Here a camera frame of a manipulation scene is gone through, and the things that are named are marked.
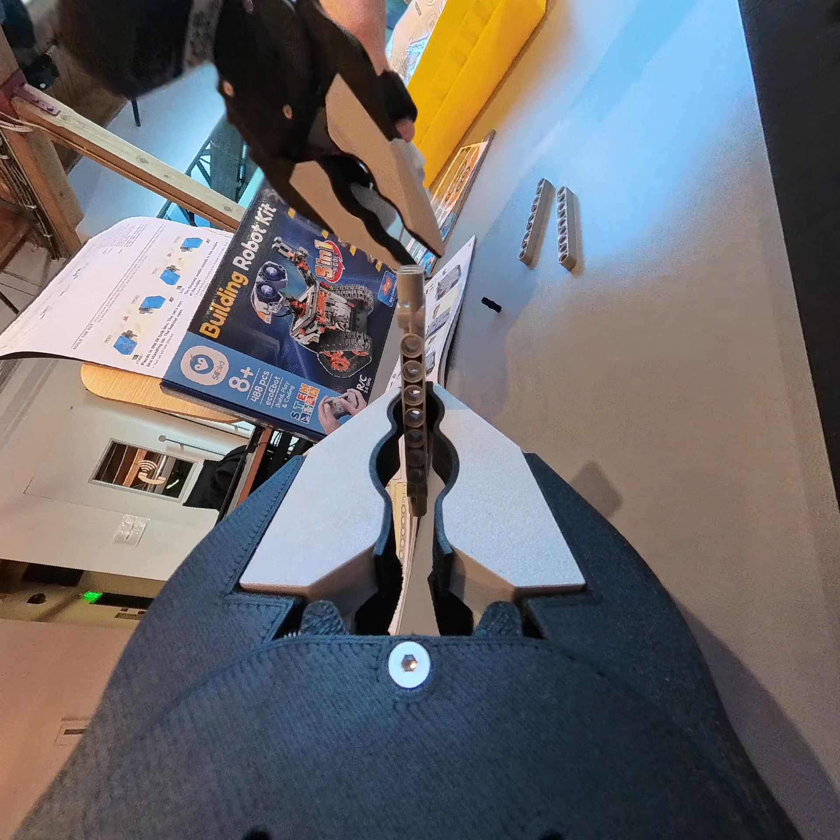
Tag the small black pin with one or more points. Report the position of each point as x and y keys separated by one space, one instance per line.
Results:
x=491 y=305

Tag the wooden document stand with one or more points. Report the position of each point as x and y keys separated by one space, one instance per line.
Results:
x=131 y=390

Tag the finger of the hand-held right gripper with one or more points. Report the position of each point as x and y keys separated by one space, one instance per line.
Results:
x=367 y=131
x=321 y=190

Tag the blue robot kit box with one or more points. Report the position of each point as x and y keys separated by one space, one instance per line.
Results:
x=295 y=315

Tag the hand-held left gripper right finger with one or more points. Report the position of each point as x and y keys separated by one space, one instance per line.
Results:
x=512 y=525

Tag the wooden post frame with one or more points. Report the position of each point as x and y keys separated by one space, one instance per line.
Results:
x=131 y=161

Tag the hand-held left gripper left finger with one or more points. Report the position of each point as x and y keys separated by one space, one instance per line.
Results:
x=315 y=525

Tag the printed instruction sheet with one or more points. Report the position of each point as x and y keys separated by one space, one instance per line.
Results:
x=98 y=295

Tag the black perforated pad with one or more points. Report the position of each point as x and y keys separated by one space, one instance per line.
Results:
x=800 y=197

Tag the open instruction manual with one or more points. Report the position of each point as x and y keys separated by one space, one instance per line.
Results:
x=453 y=295

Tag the grey beam with end connector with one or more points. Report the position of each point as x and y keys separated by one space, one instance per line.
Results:
x=413 y=394

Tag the sticker sheet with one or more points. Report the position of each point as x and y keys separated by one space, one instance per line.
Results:
x=463 y=170

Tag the grey holed beam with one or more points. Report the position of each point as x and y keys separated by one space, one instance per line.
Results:
x=568 y=229
x=537 y=223

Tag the white wall socket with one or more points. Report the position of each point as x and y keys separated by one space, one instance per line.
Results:
x=130 y=529

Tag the clear plastic bags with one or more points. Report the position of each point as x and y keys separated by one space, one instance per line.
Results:
x=420 y=33

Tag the yellow storage bin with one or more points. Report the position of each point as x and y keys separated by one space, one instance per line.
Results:
x=479 y=79

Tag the grey desk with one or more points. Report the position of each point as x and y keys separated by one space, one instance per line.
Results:
x=656 y=328

